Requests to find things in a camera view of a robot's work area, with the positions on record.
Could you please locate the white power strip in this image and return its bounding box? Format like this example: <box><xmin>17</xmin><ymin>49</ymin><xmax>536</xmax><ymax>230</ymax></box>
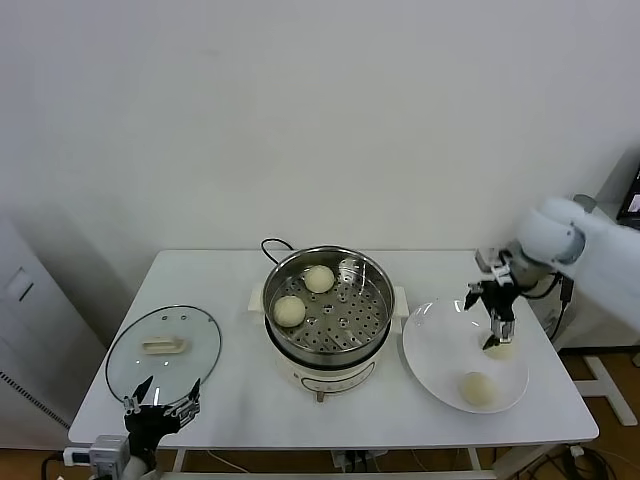
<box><xmin>332</xmin><ymin>449</ymin><xmax>389</xmax><ymax>474</ymax></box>

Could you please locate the white steamed baozi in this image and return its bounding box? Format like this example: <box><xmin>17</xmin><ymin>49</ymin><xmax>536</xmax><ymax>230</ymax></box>
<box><xmin>272</xmin><ymin>295</ymin><xmax>307</xmax><ymax>329</ymax></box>
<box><xmin>482</xmin><ymin>339</ymin><xmax>516</xmax><ymax>361</ymax></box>
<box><xmin>458</xmin><ymin>371</ymin><xmax>500</xmax><ymax>407</ymax></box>
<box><xmin>304</xmin><ymin>265</ymin><xmax>336</xmax><ymax>294</ymax></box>

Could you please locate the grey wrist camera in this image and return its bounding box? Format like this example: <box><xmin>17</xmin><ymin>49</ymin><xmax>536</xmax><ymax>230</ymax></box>
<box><xmin>88</xmin><ymin>434</ymin><xmax>130</xmax><ymax>476</ymax></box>
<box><xmin>474</xmin><ymin>248</ymin><xmax>506</xmax><ymax>274</ymax></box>

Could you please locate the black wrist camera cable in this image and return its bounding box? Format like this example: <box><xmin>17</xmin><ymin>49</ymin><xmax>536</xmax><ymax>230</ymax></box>
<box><xmin>39</xmin><ymin>452</ymin><xmax>66</xmax><ymax>480</ymax></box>

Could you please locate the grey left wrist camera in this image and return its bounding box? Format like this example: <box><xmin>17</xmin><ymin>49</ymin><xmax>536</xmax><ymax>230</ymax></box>
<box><xmin>88</xmin><ymin>434</ymin><xmax>130</xmax><ymax>476</ymax></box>

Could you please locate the white table frame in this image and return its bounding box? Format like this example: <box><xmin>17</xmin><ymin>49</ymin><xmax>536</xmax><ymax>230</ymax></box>
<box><xmin>149</xmin><ymin>442</ymin><xmax>566</xmax><ymax>480</ymax></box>

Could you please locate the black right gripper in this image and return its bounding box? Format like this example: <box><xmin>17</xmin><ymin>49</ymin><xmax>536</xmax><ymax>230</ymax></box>
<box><xmin>463</xmin><ymin>274</ymin><xmax>522</xmax><ymax>350</ymax></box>

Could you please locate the black monitor screen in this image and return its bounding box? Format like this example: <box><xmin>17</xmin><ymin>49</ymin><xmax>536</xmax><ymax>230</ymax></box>
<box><xmin>617</xmin><ymin>167</ymin><xmax>640</xmax><ymax>221</ymax></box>

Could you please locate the white cabinet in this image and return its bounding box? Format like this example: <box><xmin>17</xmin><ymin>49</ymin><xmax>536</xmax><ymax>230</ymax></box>
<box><xmin>0</xmin><ymin>214</ymin><xmax>109</xmax><ymax>449</ymax></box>

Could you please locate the round glass pot lid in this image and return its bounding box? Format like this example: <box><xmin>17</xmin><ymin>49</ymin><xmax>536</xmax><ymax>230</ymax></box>
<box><xmin>105</xmin><ymin>302</ymin><xmax>224</xmax><ymax>401</ymax></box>

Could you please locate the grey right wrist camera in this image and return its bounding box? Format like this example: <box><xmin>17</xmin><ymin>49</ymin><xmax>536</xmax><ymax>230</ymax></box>
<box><xmin>474</xmin><ymin>248</ymin><xmax>506</xmax><ymax>274</ymax></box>

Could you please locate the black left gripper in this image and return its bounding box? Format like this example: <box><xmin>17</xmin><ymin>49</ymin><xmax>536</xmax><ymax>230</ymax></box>
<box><xmin>122</xmin><ymin>376</ymin><xmax>203</xmax><ymax>457</ymax></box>

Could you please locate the large white plate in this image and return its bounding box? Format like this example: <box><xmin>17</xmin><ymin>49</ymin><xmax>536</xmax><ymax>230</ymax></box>
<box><xmin>402</xmin><ymin>298</ymin><xmax>531</xmax><ymax>414</ymax></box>

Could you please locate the thin black cable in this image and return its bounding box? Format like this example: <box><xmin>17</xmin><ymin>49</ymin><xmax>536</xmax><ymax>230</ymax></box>
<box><xmin>551</xmin><ymin>301</ymin><xmax>570</xmax><ymax>342</ymax></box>

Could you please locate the black cooker power cable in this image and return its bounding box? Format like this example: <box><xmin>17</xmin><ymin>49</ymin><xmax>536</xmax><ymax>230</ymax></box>
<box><xmin>261</xmin><ymin>237</ymin><xmax>296</xmax><ymax>266</ymax></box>

